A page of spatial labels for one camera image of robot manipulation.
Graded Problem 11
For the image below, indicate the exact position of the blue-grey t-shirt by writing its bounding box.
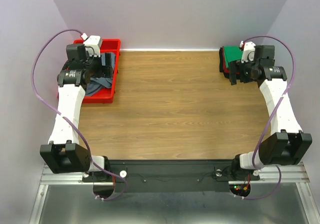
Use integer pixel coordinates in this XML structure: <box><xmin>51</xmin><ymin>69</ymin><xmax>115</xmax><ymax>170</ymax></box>
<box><xmin>85</xmin><ymin>52</ymin><xmax>116</xmax><ymax>96</ymax></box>

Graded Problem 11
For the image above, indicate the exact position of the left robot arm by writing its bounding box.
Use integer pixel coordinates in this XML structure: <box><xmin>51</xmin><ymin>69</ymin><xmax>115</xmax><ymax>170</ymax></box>
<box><xmin>39</xmin><ymin>43</ymin><xmax>116</xmax><ymax>181</ymax></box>

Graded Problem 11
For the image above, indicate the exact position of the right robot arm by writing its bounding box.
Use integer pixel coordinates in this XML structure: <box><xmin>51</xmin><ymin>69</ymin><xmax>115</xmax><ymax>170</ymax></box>
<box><xmin>228</xmin><ymin>41</ymin><xmax>313</xmax><ymax>179</ymax></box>

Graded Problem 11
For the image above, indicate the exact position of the red folded t-shirt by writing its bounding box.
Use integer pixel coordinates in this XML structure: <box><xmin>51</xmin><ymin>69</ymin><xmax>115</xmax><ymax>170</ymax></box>
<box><xmin>219</xmin><ymin>46</ymin><xmax>229</xmax><ymax>73</ymax></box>

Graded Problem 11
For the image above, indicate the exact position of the black folded t-shirt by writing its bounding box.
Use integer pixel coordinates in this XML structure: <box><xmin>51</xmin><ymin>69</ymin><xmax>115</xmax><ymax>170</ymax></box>
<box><xmin>219</xmin><ymin>46</ymin><xmax>232</xmax><ymax>78</ymax></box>

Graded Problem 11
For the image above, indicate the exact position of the green folded t-shirt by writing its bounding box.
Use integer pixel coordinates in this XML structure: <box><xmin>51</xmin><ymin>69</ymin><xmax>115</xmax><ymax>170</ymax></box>
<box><xmin>223</xmin><ymin>46</ymin><xmax>243</xmax><ymax>62</ymax></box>

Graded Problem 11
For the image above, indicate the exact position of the red plastic bin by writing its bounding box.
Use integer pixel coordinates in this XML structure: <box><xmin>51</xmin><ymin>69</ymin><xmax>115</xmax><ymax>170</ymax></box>
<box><xmin>57</xmin><ymin>39</ymin><xmax>121</xmax><ymax>104</ymax></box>

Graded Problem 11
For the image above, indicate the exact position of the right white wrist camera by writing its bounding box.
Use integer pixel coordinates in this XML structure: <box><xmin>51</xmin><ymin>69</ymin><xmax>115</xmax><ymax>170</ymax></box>
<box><xmin>239</xmin><ymin>41</ymin><xmax>256</xmax><ymax>63</ymax></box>

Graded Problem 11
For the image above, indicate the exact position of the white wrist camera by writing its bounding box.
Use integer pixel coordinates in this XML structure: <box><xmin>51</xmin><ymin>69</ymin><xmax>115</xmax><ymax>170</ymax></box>
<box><xmin>239</xmin><ymin>41</ymin><xmax>256</xmax><ymax>63</ymax></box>
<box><xmin>83</xmin><ymin>35</ymin><xmax>102</xmax><ymax>57</ymax></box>

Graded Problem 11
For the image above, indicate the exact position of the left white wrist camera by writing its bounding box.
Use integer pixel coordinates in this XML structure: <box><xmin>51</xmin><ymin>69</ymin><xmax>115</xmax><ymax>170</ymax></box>
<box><xmin>83</xmin><ymin>35</ymin><xmax>102</xmax><ymax>57</ymax></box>

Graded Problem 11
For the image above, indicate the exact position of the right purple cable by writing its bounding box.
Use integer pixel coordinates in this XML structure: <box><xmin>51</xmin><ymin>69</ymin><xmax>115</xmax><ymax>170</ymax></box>
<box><xmin>233</xmin><ymin>36</ymin><xmax>297</xmax><ymax>201</ymax></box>

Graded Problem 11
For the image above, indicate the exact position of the purple cable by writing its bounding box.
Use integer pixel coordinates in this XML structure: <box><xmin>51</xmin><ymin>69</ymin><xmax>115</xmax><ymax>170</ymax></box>
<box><xmin>233</xmin><ymin>36</ymin><xmax>297</xmax><ymax>201</ymax></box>
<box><xmin>30</xmin><ymin>29</ymin><xmax>128</xmax><ymax>202</ymax></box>

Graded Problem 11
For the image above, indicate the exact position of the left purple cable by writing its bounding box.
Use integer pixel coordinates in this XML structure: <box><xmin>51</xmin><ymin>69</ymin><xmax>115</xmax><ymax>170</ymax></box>
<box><xmin>30</xmin><ymin>29</ymin><xmax>128</xmax><ymax>202</ymax></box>

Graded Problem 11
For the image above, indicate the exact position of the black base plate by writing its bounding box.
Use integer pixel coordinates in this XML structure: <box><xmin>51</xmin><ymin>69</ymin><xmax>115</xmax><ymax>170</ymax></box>
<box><xmin>82</xmin><ymin>159</ymin><xmax>261</xmax><ymax>194</ymax></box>

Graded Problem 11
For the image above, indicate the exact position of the aluminium rail frame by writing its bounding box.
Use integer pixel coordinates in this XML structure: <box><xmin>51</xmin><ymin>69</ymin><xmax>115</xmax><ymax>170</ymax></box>
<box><xmin>30</xmin><ymin>165</ymin><xmax>320</xmax><ymax>224</ymax></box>

